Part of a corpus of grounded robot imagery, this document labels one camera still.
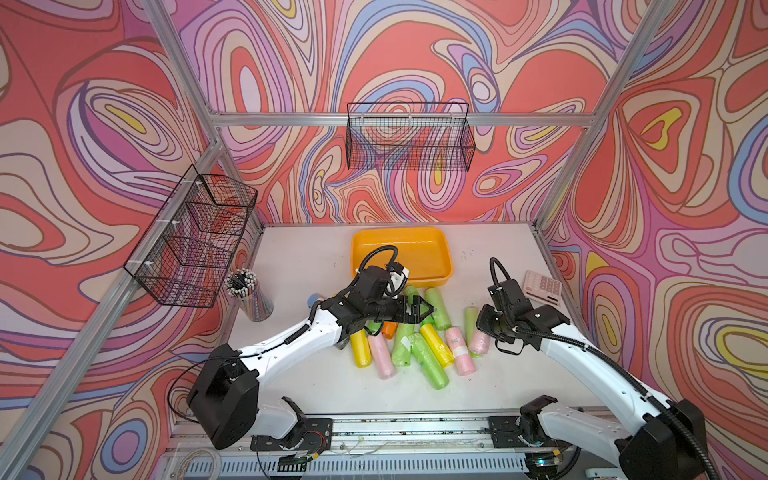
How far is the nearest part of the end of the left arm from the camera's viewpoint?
0.59 m

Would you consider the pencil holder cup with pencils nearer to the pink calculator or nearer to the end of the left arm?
the end of the left arm

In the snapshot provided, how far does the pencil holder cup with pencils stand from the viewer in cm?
82

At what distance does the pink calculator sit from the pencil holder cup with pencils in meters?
0.86
